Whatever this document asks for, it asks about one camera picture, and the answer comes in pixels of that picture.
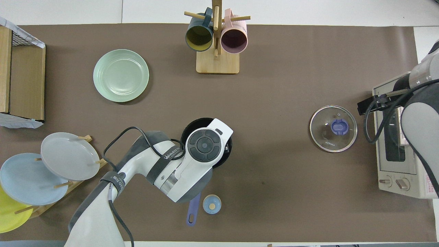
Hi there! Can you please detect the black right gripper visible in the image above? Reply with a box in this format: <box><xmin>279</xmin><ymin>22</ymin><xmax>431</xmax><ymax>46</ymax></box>
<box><xmin>357</xmin><ymin>90</ymin><xmax>410</xmax><ymax>115</ymax></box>

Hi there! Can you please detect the glass lid with purple knob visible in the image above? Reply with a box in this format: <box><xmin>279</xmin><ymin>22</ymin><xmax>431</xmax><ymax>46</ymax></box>
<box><xmin>309</xmin><ymin>105</ymin><xmax>358</xmax><ymax>153</ymax></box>

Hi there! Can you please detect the light green plate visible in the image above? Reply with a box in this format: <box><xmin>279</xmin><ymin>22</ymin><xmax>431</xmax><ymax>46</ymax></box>
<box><xmin>93</xmin><ymin>49</ymin><xmax>150</xmax><ymax>103</ymax></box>

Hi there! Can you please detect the grey plate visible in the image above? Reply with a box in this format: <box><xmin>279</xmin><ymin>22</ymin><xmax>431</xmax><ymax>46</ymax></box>
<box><xmin>40</xmin><ymin>132</ymin><xmax>100</xmax><ymax>181</ymax></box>

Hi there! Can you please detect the wooden plate rack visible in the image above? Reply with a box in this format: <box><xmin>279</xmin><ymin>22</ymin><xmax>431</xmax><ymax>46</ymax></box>
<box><xmin>14</xmin><ymin>135</ymin><xmax>109</xmax><ymax>219</ymax></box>

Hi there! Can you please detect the light blue plate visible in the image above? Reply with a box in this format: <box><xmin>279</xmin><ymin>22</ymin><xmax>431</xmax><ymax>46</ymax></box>
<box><xmin>0</xmin><ymin>153</ymin><xmax>69</xmax><ymax>205</ymax></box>

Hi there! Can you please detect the yellow plate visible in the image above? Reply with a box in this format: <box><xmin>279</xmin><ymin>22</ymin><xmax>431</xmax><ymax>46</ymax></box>
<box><xmin>0</xmin><ymin>185</ymin><xmax>34</xmax><ymax>234</ymax></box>

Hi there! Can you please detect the beige toaster oven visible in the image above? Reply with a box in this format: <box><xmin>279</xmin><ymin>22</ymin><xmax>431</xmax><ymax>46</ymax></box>
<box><xmin>372</xmin><ymin>71</ymin><xmax>439</xmax><ymax>199</ymax></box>

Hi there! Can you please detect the brown table mat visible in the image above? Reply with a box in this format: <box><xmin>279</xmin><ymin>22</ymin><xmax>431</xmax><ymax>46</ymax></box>
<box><xmin>0</xmin><ymin>23</ymin><xmax>438</xmax><ymax>242</ymax></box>

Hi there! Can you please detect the pink ribbed mug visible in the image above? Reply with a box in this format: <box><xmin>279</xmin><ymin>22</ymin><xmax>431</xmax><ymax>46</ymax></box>
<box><xmin>221</xmin><ymin>9</ymin><xmax>248</xmax><ymax>54</ymax></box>

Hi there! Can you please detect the wooden mug tree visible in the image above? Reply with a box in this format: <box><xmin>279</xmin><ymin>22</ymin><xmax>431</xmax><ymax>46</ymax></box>
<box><xmin>184</xmin><ymin>0</ymin><xmax>251</xmax><ymax>74</ymax></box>

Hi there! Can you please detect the dark teal mug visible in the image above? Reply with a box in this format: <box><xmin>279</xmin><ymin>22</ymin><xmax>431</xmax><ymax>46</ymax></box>
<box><xmin>185</xmin><ymin>8</ymin><xmax>214</xmax><ymax>52</ymax></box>

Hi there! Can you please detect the white crumpled plastic sheet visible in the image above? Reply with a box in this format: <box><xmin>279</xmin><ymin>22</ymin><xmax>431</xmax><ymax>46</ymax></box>
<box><xmin>0</xmin><ymin>16</ymin><xmax>46</xmax><ymax>48</ymax></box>
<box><xmin>0</xmin><ymin>113</ymin><xmax>44</xmax><ymax>129</ymax></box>

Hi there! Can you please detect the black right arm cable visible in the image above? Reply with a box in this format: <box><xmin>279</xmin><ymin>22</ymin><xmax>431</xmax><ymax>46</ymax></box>
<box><xmin>364</xmin><ymin>79</ymin><xmax>439</xmax><ymax>198</ymax></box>

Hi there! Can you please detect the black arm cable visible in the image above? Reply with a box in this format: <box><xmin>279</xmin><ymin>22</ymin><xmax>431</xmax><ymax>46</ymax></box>
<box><xmin>102</xmin><ymin>127</ymin><xmax>187</xmax><ymax>247</ymax></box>
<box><xmin>364</xmin><ymin>79</ymin><xmax>439</xmax><ymax>198</ymax></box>

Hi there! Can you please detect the black pot with purple handle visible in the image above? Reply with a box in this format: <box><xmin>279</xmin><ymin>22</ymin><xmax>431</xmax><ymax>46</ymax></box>
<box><xmin>181</xmin><ymin>117</ymin><xmax>233</xmax><ymax>227</ymax></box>

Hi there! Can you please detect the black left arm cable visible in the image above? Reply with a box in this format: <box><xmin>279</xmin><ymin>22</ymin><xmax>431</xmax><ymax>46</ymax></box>
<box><xmin>102</xmin><ymin>127</ymin><xmax>187</xmax><ymax>247</ymax></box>

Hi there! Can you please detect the wooden shelf with wire mesh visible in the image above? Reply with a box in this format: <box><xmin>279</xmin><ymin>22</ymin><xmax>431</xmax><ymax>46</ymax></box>
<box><xmin>0</xmin><ymin>26</ymin><xmax>46</xmax><ymax>121</ymax></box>

